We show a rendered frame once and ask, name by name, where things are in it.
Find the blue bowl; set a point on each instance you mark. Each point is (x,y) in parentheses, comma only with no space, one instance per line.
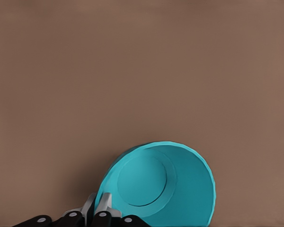
(170,186)

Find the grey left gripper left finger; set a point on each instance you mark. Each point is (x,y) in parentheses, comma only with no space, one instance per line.
(79,215)

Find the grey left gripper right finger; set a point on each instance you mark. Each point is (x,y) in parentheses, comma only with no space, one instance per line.
(105,212)

